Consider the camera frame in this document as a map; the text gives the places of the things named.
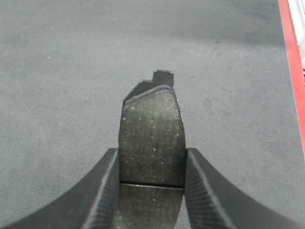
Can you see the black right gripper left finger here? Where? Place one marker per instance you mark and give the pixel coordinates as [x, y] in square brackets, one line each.
[90, 204]

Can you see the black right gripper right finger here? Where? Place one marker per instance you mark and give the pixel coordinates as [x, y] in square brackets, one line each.
[213, 202]

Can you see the dark grey brake pad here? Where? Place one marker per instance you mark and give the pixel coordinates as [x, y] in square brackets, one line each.
[152, 154]

